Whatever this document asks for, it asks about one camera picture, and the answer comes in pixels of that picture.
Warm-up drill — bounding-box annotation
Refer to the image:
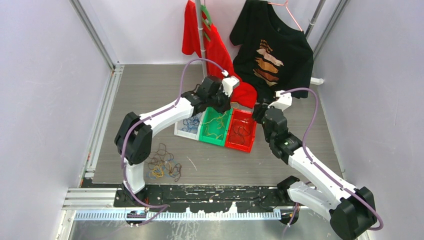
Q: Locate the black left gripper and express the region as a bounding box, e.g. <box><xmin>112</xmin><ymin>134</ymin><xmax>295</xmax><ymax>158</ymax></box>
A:
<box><xmin>207</xmin><ymin>86</ymin><xmax>233</xmax><ymax>115</ymax></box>

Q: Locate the yellow cable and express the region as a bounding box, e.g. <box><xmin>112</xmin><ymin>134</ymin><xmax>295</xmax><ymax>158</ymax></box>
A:
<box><xmin>202</xmin><ymin>111</ymin><xmax>230</xmax><ymax>141</ymax></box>

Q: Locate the brown cable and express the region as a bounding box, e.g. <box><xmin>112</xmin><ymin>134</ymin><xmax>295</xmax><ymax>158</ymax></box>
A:
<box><xmin>230</xmin><ymin>118</ymin><xmax>253</xmax><ymax>137</ymax></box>

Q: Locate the blue cable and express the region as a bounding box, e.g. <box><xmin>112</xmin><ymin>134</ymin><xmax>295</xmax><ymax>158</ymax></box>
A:
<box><xmin>180</xmin><ymin>115</ymin><xmax>201</xmax><ymax>134</ymax></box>

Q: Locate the multicolour cable bundle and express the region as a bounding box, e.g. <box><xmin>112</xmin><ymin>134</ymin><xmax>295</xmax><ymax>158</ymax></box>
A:
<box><xmin>145</xmin><ymin>143</ymin><xmax>183</xmax><ymax>183</ymax></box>

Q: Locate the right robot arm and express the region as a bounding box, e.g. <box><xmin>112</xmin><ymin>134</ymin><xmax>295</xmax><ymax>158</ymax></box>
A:
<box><xmin>252</xmin><ymin>102</ymin><xmax>379</xmax><ymax>240</ymax></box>

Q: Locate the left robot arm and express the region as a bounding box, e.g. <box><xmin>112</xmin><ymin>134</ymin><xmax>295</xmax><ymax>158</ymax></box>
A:
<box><xmin>114</xmin><ymin>76</ymin><xmax>240</xmax><ymax>207</ymax></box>

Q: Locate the green plastic bin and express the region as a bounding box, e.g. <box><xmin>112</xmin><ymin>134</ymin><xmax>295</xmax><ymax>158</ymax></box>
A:
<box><xmin>199</xmin><ymin>107</ymin><xmax>233</xmax><ymax>147</ymax></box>

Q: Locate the red plastic bin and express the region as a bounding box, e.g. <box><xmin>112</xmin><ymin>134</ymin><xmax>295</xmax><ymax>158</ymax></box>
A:
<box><xmin>224</xmin><ymin>109</ymin><xmax>257</xmax><ymax>153</ymax></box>

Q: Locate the red t-shirt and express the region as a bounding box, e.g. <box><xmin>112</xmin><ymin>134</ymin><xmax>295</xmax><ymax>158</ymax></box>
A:
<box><xmin>181</xmin><ymin>0</ymin><xmax>257</xmax><ymax>109</ymax></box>

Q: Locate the white plastic bin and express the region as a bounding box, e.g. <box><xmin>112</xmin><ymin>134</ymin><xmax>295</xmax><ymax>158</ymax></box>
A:
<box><xmin>173</xmin><ymin>112</ymin><xmax>204</xmax><ymax>141</ymax></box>

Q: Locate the black printed t-shirt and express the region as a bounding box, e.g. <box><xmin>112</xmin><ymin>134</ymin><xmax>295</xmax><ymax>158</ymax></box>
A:
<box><xmin>229</xmin><ymin>0</ymin><xmax>314</xmax><ymax>103</ymax></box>

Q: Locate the green clothes hanger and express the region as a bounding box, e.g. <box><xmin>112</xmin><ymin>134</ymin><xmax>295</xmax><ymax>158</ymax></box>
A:
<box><xmin>200</xmin><ymin>4</ymin><xmax>212</xmax><ymax>42</ymax></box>

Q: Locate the metal clothes stand pole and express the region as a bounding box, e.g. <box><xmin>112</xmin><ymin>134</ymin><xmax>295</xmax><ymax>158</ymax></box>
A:
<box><xmin>194</xmin><ymin>0</ymin><xmax>206</xmax><ymax>59</ymax></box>

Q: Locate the pink clothes hanger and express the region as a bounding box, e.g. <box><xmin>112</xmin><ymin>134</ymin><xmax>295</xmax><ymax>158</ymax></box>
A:
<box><xmin>267</xmin><ymin>0</ymin><xmax>303</xmax><ymax>32</ymax></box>

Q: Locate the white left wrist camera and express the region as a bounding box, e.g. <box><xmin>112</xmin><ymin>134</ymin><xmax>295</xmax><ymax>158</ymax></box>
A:
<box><xmin>221</xmin><ymin>76</ymin><xmax>240</xmax><ymax>98</ymax></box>

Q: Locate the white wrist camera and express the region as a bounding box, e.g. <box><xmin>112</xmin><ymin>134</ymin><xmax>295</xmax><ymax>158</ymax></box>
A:
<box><xmin>221</xmin><ymin>76</ymin><xmax>240</xmax><ymax>98</ymax></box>
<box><xmin>268</xmin><ymin>90</ymin><xmax>293</xmax><ymax>112</ymax></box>

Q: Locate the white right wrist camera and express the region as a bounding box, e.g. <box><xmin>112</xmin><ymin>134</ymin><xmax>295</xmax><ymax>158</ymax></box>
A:
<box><xmin>268</xmin><ymin>90</ymin><xmax>293</xmax><ymax>112</ymax></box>

